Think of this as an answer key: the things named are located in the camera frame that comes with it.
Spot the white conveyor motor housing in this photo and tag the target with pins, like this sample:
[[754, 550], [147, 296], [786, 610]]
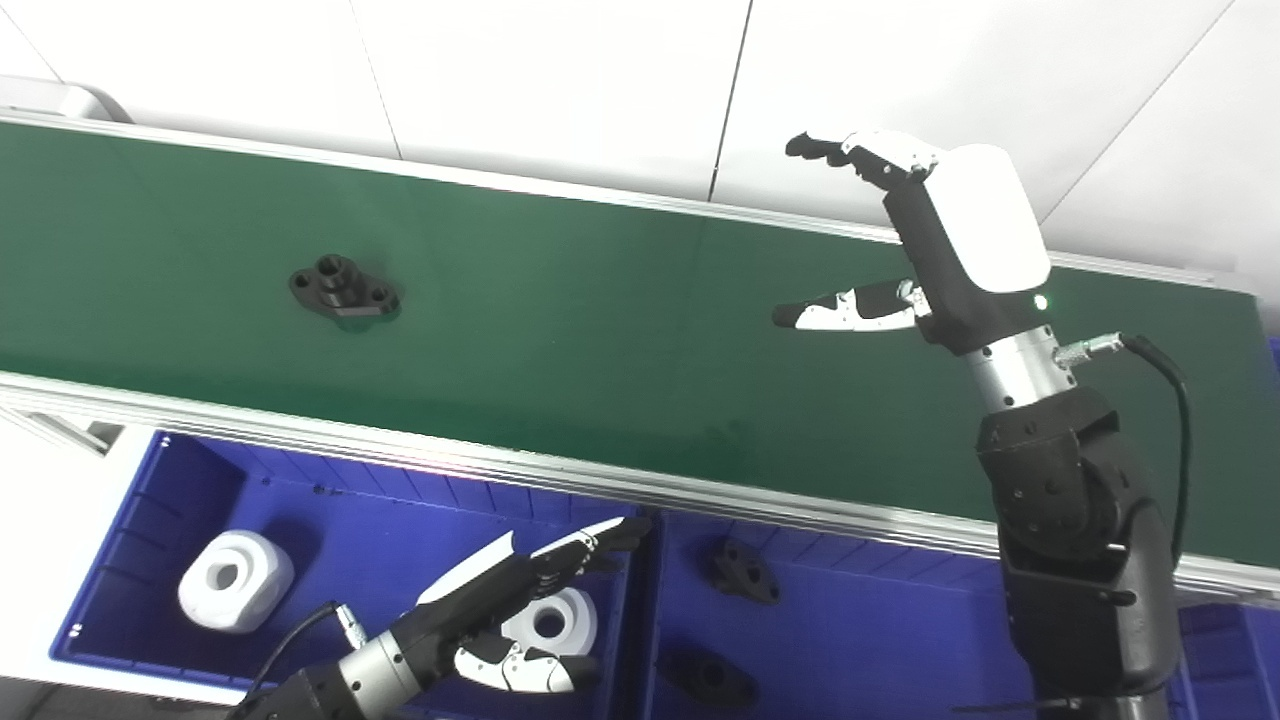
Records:
[[60, 98]]

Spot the blue bin holding black parts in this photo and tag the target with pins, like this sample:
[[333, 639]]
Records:
[[850, 620]]

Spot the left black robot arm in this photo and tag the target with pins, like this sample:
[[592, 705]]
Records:
[[370, 675]]

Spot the empty blue bin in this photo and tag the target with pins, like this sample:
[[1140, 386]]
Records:
[[1230, 660]]

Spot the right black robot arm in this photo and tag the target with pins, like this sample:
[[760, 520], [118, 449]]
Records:
[[1070, 520]]

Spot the white cylinder part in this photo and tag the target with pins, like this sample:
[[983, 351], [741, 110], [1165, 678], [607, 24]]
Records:
[[575, 620], [260, 570]]

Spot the blue bin holding white parts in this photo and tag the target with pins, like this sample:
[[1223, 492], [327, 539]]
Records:
[[350, 540]]

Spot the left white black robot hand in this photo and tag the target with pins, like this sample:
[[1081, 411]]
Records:
[[470, 610]]

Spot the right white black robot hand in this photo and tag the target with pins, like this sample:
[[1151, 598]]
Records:
[[980, 230]]

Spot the green conveyor belt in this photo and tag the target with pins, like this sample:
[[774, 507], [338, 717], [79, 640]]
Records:
[[600, 330], [400, 445]]

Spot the black flange part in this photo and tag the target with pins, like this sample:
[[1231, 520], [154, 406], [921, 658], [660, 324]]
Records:
[[745, 575], [710, 680], [345, 290]]

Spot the aluminium support bracket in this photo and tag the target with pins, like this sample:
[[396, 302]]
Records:
[[70, 432]]

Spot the white cylinder part left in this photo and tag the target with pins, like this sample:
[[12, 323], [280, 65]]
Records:
[[260, 570]]

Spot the white cylinder part right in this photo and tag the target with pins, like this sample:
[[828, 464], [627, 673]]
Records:
[[575, 620]]

